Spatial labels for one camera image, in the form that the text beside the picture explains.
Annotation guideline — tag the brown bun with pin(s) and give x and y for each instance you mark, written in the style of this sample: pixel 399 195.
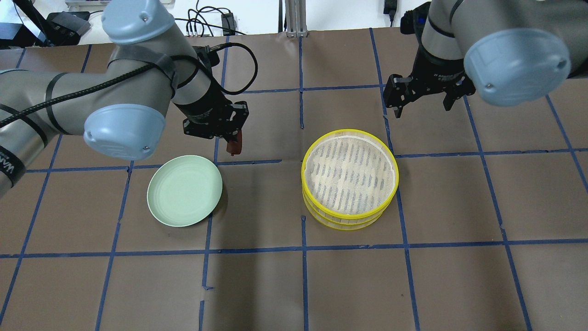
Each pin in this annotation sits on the brown bun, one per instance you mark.
pixel 235 143

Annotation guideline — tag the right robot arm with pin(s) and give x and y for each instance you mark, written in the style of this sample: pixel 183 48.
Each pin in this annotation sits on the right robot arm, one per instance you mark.
pixel 507 51

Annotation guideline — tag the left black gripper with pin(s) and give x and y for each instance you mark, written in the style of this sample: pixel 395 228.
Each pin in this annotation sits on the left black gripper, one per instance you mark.
pixel 203 108

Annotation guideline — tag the green plate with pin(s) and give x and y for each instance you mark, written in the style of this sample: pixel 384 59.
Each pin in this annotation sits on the green plate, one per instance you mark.
pixel 184 191

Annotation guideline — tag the black camera stand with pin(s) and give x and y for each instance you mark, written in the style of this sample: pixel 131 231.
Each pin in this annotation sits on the black camera stand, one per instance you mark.
pixel 22 26

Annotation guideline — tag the yellow steamer layer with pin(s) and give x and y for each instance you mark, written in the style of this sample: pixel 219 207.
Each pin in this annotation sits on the yellow steamer layer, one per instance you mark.
pixel 340 223
pixel 350 174

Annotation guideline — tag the black power adapter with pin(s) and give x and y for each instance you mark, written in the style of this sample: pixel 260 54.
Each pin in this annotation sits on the black power adapter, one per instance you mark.
pixel 229 24

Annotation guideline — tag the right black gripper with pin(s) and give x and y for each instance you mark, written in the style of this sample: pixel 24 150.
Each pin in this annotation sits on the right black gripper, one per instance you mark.
pixel 436 72

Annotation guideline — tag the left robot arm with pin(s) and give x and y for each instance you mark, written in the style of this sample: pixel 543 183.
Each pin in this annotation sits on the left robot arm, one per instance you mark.
pixel 120 113

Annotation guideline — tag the aluminium frame post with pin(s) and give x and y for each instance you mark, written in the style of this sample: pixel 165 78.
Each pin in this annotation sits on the aluminium frame post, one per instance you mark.
pixel 295 15

